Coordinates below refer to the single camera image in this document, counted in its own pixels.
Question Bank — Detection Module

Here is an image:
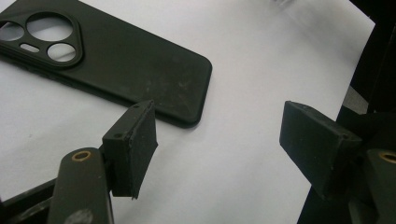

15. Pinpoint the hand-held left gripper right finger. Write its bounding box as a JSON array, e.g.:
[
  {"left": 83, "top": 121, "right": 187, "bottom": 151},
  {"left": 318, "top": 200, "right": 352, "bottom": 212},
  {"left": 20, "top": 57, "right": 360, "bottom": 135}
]
[{"left": 278, "top": 100, "right": 363, "bottom": 200}]

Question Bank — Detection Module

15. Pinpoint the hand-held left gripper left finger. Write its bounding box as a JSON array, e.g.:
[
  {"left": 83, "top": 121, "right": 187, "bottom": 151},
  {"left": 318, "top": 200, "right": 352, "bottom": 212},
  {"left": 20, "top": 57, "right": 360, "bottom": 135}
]
[{"left": 102, "top": 99, "right": 159, "bottom": 200}]

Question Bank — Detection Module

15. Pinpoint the black phone case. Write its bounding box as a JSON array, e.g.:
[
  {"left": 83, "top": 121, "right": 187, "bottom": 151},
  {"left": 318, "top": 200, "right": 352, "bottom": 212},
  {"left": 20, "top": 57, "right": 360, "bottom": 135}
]
[{"left": 0, "top": 0, "right": 213, "bottom": 129}]

